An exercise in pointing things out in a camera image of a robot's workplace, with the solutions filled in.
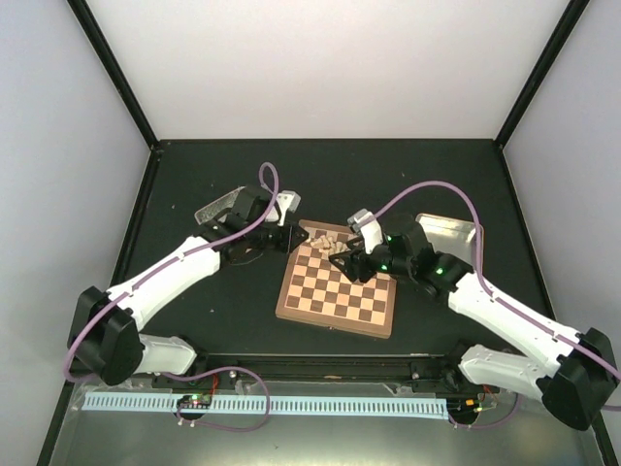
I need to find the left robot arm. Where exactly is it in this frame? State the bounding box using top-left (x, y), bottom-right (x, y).
top-left (68, 185), bottom-right (309, 387)

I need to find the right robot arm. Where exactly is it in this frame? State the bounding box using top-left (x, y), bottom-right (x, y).
top-left (329, 210), bottom-right (620, 431)

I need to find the pile of light chess pieces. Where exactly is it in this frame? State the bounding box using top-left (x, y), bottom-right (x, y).
top-left (310, 235), bottom-right (347, 255)

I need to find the wooden chess board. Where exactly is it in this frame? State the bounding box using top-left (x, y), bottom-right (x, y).
top-left (276, 220), bottom-right (397, 339)

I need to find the small circuit board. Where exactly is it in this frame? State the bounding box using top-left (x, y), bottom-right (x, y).
top-left (177, 394), bottom-right (212, 410)

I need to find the pink embossed tin box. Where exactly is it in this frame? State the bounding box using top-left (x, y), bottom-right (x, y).
top-left (194, 186), bottom-right (250, 226)

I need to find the yellow tin box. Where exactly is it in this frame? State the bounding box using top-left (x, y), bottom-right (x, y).
top-left (415, 213), bottom-right (477, 267)

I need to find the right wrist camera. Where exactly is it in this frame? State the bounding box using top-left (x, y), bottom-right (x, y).
top-left (347, 209), bottom-right (383, 254)

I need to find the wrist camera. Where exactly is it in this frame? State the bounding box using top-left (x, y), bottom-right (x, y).
top-left (347, 209), bottom-right (383, 254)
top-left (266, 190), bottom-right (301, 226)

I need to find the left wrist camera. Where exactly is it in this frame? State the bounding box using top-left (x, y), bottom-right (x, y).
top-left (266, 190), bottom-right (301, 226)

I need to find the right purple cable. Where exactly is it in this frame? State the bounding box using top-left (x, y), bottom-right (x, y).
top-left (373, 181), bottom-right (621, 380)

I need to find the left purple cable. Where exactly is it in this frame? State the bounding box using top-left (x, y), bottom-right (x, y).
top-left (64, 162), bottom-right (280, 383)

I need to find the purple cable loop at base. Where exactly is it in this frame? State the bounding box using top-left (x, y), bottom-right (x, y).
top-left (174, 366), bottom-right (278, 433)

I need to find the light blue slotted cable duct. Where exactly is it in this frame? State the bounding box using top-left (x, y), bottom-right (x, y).
top-left (82, 392), bottom-right (449, 420)

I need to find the black frame post left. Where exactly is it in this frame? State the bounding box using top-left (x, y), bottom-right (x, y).
top-left (67, 0), bottom-right (159, 150)

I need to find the black frame post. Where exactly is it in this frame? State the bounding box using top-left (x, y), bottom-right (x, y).
top-left (67, 0), bottom-right (159, 150)
top-left (495, 0), bottom-right (590, 149)

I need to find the black frame post right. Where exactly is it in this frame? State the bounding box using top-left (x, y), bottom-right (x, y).
top-left (495, 0), bottom-right (590, 149)

